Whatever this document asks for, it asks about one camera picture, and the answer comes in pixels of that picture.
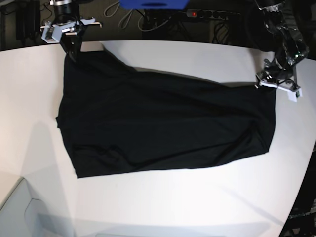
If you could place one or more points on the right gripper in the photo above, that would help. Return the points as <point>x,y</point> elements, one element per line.
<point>68,18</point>

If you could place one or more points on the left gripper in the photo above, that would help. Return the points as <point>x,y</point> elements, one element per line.
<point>273,75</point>

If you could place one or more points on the black printed t-shirt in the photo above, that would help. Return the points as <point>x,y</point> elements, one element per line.
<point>114,119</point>

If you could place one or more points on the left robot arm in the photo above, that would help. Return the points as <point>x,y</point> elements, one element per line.
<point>279,20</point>

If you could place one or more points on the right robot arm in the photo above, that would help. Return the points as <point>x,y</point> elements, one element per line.
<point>61,2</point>

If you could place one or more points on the blue plastic box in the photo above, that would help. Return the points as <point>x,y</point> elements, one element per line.
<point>154,4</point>

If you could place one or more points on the black power strip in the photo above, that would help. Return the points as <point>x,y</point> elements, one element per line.
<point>212,15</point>

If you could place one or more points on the white bin at table corner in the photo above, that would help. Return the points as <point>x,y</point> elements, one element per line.
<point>21,215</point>

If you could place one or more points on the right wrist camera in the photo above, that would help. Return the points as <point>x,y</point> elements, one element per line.
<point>51,34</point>

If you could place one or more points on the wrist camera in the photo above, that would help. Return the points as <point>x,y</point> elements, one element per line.
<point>51,34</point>
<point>294,96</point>

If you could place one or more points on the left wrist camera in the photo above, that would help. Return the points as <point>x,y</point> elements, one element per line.
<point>294,96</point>

